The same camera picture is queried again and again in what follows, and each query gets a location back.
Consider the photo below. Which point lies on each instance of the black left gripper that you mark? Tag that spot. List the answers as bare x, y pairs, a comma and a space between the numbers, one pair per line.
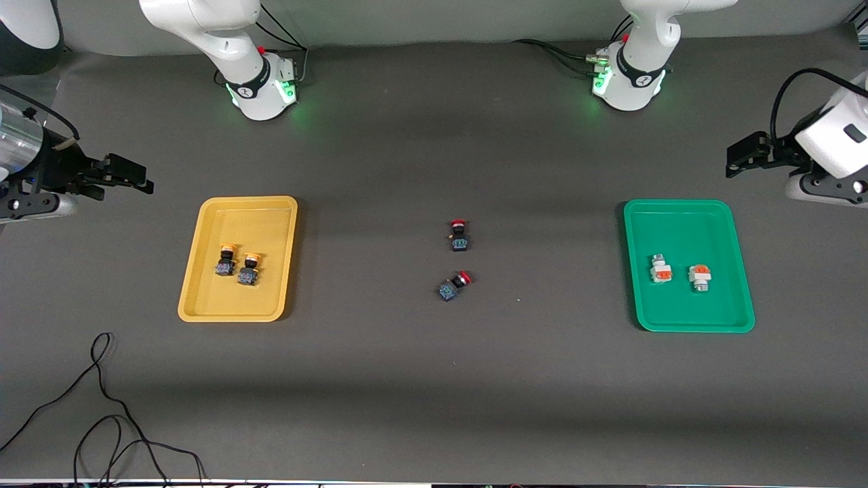
778, 152

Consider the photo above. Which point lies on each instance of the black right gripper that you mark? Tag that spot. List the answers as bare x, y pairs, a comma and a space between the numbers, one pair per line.
60, 171

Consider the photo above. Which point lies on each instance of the white button with orange block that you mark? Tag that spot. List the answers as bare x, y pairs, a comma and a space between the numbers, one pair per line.
660, 271
699, 274

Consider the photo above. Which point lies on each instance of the yellow mushroom push button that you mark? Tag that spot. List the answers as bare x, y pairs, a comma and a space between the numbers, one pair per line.
226, 261
249, 270

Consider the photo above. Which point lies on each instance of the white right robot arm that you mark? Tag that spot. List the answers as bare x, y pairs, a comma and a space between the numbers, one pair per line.
224, 47

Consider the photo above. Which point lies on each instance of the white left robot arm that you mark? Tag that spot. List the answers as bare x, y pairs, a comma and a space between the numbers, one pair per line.
637, 68

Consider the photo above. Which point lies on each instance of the green plastic tray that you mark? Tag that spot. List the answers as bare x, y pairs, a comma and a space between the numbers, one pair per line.
688, 305

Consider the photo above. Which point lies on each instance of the yellow plastic tray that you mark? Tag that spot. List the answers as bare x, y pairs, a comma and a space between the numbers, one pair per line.
237, 298

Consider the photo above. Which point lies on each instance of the red mushroom push button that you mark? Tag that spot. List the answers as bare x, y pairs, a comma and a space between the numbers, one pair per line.
459, 238
453, 286

